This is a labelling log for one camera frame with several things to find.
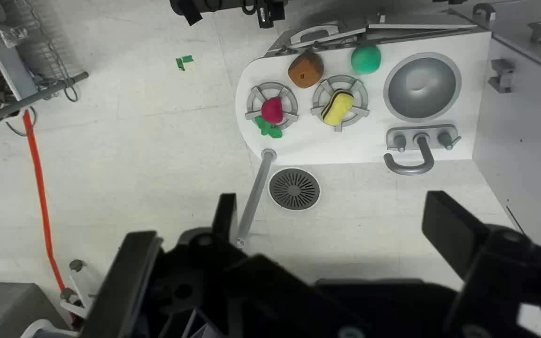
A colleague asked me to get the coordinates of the grey toy utensil handle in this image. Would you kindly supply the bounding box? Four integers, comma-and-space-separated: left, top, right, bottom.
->
237, 149, 279, 243

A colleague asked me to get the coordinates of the orange cable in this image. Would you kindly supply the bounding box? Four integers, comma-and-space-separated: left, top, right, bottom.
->
21, 109, 70, 293

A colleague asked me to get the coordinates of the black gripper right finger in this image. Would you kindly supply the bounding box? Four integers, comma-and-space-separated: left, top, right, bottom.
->
421, 190, 495, 282

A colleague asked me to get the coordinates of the yellow toy food object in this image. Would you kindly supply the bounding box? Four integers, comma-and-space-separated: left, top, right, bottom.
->
320, 91, 356, 130

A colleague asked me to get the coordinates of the white clamp bracket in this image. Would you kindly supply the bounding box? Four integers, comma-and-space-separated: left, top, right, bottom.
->
61, 258, 108, 322

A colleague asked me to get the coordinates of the green toy ball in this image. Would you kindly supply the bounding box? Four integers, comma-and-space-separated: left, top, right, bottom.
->
350, 42, 384, 77

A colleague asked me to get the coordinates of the grey cabinet handle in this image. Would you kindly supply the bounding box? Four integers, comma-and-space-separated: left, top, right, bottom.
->
487, 57, 515, 94

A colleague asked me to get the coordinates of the pink toy with green leaves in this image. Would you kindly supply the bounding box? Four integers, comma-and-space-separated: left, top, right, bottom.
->
254, 96, 288, 141

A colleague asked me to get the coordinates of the brown toy food object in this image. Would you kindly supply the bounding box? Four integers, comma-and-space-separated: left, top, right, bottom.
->
288, 47, 327, 91

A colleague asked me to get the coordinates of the green tape mark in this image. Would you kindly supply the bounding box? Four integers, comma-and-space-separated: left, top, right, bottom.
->
175, 53, 196, 74

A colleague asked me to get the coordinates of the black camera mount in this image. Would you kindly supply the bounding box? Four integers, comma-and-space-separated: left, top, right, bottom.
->
170, 0, 288, 30

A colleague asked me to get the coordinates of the grey wire rack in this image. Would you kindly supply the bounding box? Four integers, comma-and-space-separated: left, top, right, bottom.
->
0, 0, 91, 134

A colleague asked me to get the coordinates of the grey toy faucet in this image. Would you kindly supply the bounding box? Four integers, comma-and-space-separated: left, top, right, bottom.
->
382, 123, 463, 177

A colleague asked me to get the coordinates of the white cabinet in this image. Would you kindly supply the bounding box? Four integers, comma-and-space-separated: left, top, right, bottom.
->
470, 0, 541, 246

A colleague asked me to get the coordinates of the grey round strainer disc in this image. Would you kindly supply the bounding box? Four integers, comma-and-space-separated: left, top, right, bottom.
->
269, 168, 324, 213

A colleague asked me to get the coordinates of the white toy kitchen counter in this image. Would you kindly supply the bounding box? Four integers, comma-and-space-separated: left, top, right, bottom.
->
234, 25, 493, 168

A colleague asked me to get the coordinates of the grey metal box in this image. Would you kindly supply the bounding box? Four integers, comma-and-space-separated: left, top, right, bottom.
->
0, 280, 66, 338

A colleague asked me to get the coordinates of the grey toy sink bowl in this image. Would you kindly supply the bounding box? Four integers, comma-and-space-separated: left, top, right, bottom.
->
382, 51, 465, 123

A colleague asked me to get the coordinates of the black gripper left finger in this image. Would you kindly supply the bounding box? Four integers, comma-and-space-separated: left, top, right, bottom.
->
211, 192, 241, 252

